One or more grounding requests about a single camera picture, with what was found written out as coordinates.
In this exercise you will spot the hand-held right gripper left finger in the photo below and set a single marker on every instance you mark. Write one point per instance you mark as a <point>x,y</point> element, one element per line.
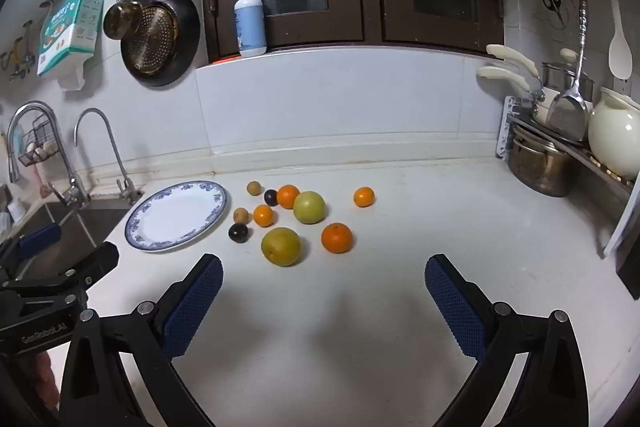
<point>192,307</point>

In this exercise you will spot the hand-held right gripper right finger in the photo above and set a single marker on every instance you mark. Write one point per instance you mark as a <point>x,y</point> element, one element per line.
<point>457,307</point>

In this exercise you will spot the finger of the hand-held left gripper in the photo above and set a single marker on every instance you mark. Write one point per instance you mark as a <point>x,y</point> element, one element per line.
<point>95,263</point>
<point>40,241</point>

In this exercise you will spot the dark purple plum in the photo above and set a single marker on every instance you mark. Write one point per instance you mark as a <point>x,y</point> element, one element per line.
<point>238,233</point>
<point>271,197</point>

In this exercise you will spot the blue patterned white plate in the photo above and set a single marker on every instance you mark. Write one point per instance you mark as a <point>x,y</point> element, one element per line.
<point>175,217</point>

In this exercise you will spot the large yellow-green round fruit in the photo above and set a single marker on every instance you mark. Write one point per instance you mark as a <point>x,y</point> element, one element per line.
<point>309,207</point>
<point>280,247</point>

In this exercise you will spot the orange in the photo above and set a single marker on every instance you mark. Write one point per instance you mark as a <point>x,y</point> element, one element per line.
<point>288,196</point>
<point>364,197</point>
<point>337,238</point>
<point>263,215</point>

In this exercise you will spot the steel sink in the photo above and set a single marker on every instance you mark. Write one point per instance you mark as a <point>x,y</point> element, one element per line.
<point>75,232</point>

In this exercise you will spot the tall steel faucet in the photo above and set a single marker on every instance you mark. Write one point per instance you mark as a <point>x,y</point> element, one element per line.
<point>75,189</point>

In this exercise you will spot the small tan round fruit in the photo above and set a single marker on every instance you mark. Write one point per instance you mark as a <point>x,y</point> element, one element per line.
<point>241,215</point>
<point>254,188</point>

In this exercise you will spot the gooseneck steel faucet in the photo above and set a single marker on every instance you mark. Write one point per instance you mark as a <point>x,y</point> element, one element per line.
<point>112,147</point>

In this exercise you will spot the white plastic bag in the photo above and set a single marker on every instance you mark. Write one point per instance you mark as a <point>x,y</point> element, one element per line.
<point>70,78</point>

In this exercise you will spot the white board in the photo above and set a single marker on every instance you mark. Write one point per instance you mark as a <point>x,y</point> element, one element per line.
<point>620,232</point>

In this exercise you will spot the green white printed packet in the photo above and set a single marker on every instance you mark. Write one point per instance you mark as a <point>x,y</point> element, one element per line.
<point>70,27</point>

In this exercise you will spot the brass strainer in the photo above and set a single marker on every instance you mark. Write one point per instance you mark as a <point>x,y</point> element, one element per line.
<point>152,39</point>

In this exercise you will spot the white ceramic pot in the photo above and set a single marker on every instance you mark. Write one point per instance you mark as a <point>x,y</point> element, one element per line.
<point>615,137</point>

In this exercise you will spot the small brass pot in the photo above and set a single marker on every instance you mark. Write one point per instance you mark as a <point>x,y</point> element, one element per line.
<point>122,21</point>

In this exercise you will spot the black frying pan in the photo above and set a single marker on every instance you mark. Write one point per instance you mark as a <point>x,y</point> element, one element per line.
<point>187,42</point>

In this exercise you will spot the red item on sill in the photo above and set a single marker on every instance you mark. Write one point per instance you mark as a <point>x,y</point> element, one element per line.
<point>225,60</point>

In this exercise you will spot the lidded steel pot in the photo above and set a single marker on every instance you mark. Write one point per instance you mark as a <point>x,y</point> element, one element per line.
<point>560,77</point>

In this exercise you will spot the white blue pump bottle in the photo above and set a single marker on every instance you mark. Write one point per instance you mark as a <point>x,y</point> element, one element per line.
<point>250,24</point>

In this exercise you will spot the white rice paddle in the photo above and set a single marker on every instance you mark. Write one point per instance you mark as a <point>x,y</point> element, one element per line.
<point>620,52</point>

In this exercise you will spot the black scissors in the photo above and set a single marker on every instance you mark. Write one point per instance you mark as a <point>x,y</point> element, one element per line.
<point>552,2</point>

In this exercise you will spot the white plastic bracket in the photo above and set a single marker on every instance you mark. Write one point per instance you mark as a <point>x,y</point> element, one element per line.
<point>502,132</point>

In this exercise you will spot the yellow wall hook rack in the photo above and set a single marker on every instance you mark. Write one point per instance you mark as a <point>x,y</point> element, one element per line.
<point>20,52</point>

